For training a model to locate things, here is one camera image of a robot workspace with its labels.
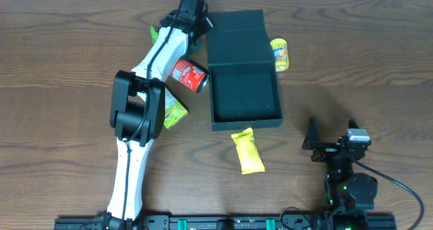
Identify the yellow candy jar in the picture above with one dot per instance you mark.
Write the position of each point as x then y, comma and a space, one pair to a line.
280, 51

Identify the red potato chips can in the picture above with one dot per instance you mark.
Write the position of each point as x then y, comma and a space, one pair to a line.
190, 75

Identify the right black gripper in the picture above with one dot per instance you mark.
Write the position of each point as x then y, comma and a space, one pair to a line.
327, 149

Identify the green yellow carton box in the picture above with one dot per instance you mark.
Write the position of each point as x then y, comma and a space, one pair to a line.
174, 110

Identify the black aluminium mounting rail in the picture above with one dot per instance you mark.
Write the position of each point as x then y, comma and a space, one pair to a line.
286, 221

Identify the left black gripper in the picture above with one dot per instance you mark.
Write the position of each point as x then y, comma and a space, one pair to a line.
201, 25

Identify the black open gift box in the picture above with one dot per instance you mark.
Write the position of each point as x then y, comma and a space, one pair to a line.
243, 83

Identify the Haribo gummy candy bag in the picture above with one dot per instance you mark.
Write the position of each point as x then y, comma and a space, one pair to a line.
154, 35

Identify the yellow snack packet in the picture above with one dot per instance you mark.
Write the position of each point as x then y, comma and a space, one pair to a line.
247, 151

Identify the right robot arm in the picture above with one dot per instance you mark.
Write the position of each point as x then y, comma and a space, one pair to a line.
350, 194

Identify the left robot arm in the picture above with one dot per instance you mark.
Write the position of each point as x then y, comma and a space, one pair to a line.
137, 111

